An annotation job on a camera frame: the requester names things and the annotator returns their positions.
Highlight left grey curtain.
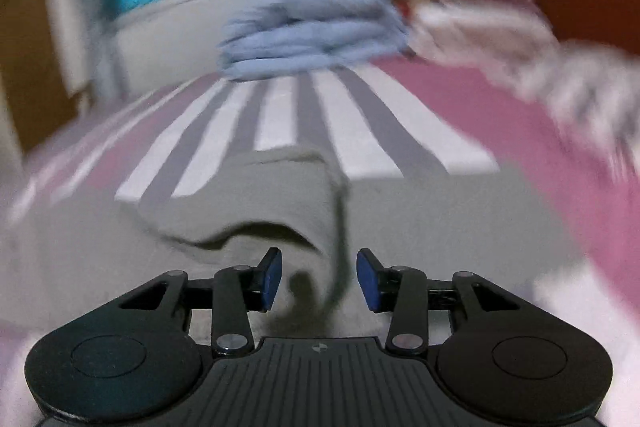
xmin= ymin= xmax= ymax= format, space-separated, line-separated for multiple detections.
xmin=47 ymin=0 xmax=127 ymax=102

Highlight grey fleece pants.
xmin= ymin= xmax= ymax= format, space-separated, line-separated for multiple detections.
xmin=1 ymin=147 xmax=579 ymax=337

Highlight pink folded blanket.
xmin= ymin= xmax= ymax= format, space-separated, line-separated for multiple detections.
xmin=409 ymin=0 xmax=639 ymax=170

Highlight folded light blue duvet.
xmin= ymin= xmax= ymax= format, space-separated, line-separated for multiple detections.
xmin=219 ymin=0 xmax=408 ymax=81

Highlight striped pink grey bed sheet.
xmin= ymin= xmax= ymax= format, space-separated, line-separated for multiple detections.
xmin=1 ymin=57 xmax=639 ymax=426

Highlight brown wooden door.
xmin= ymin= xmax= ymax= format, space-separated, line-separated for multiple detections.
xmin=1 ymin=0 xmax=94 ymax=153

